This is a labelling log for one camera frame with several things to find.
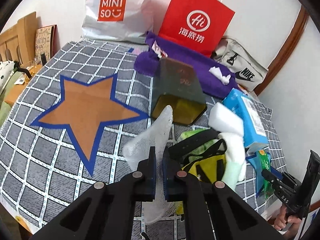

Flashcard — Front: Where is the green snack packet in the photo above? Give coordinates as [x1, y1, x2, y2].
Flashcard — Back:
[258, 150, 273, 199]

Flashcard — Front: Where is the yellow mesh pouch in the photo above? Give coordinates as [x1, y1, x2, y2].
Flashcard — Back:
[182, 154, 226, 184]

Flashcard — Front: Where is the white glove with green cuff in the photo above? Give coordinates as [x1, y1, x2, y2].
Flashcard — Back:
[218, 132, 246, 191]

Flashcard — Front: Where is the white tissue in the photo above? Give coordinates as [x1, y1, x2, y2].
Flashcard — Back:
[209, 67, 231, 85]

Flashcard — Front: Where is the green pocket tissue pack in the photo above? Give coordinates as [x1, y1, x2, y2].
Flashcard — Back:
[175, 128, 218, 164]

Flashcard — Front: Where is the red white small packet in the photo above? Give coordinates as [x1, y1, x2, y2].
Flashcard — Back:
[151, 41, 168, 59]

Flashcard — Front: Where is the person's right hand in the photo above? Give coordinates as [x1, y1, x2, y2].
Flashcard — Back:
[274, 205, 302, 232]

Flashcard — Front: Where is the blue tissue pack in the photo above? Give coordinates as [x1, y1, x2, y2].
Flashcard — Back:
[222, 88, 268, 153]

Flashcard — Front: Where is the dark green tea tin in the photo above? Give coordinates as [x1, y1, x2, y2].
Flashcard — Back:
[151, 57, 207, 126]

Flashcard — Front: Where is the brown felt star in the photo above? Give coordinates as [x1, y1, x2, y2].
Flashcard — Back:
[31, 74, 149, 175]

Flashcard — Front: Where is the purple fleece towel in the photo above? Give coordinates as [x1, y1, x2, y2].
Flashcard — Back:
[134, 32, 239, 99]

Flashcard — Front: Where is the grey checked tablecloth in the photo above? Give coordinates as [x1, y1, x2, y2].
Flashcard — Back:
[1, 39, 286, 239]

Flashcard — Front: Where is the grey Nike waist bag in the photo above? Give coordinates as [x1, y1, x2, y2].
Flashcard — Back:
[213, 36, 268, 92]

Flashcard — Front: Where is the red paper shopping bag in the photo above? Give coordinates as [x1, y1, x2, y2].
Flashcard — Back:
[158, 0, 235, 57]

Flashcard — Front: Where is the white Miniso plastic bag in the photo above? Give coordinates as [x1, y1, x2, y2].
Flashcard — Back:
[82, 0, 154, 44]

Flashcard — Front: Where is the small wooden side table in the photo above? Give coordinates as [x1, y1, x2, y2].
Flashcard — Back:
[4, 64, 42, 107]

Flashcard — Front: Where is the brown patterned gift box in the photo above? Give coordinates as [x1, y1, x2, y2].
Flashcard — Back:
[35, 25, 57, 61]

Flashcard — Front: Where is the white spotted plush toy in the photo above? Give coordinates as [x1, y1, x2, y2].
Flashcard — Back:
[0, 61, 18, 95]

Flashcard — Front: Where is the wooden headboard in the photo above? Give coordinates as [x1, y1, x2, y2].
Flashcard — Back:
[1, 11, 38, 64]

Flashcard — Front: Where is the black watch strap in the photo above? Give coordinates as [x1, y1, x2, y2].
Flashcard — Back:
[167, 129, 221, 160]

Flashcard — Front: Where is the brown wooden door frame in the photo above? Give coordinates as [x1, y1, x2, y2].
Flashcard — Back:
[254, 5, 309, 95]

